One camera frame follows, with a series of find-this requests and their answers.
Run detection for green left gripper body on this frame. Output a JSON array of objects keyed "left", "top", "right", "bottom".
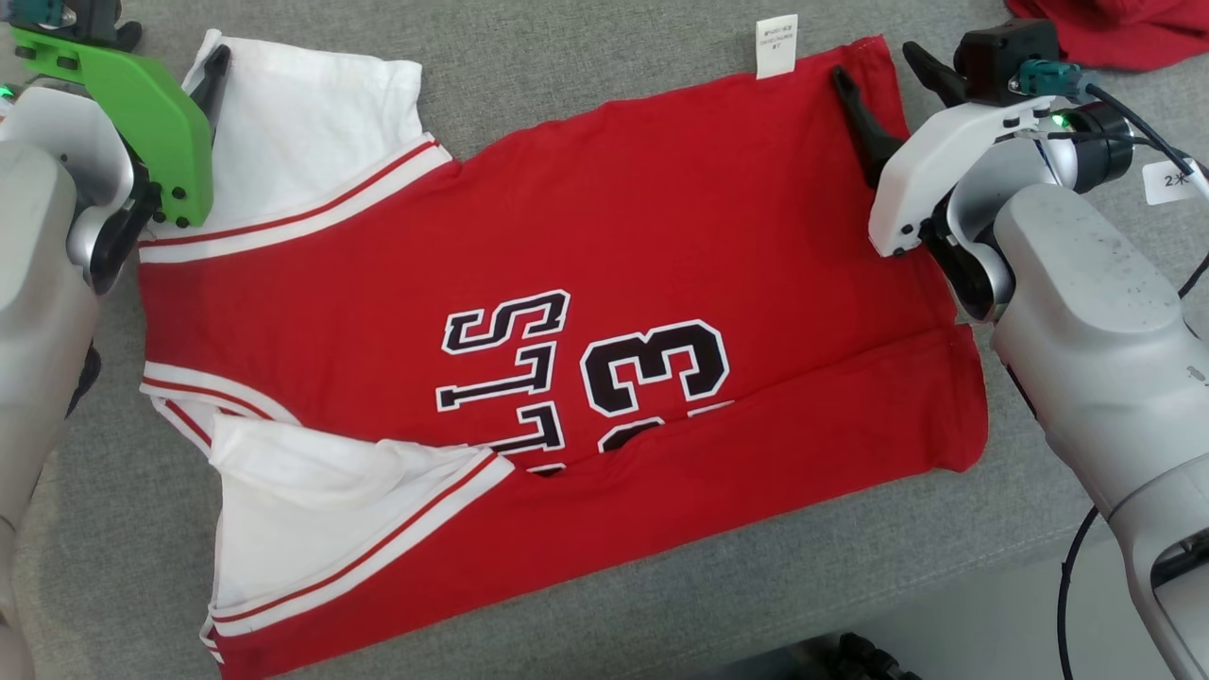
[{"left": 8, "top": 25, "right": 217, "bottom": 230}]

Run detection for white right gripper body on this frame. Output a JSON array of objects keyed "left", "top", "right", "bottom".
[{"left": 867, "top": 94, "right": 1054, "bottom": 259}]

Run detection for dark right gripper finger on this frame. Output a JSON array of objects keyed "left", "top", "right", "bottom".
[
  {"left": 902, "top": 41, "right": 968, "bottom": 108},
  {"left": 830, "top": 65, "right": 906, "bottom": 189}
]

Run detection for red white Bulls shorts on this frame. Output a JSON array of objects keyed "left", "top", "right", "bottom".
[{"left": 1003, "top": 0, "right": 1209, "bottom": 74}]

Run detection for red white Bulls jersey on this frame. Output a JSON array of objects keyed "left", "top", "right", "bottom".
[{"left": 137, "top": 13, "right": 991, "bottom": 680}]

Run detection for left arm teal plug cable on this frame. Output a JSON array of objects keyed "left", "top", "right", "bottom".
[{"left": 0, "top": 0, "right": 69, "bottom": 28}]

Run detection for arm teal plug cable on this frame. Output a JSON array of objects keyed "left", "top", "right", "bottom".
[
  {"left": 0, "top": 0, "right": 69, "bottom": 28},
  {"left": 1008, "top": 58, "right": 1209, "bottom": 680}
]

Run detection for right arm teal plug cable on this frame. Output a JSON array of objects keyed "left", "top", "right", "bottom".
[{"left": 1008, "top": 58, "right": 1209, "bottom": 680}]

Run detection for white cable label tag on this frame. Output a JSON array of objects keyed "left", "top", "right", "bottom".
[{"left": 1140, "top": 158, "right": 1209, "bottom": 208}]

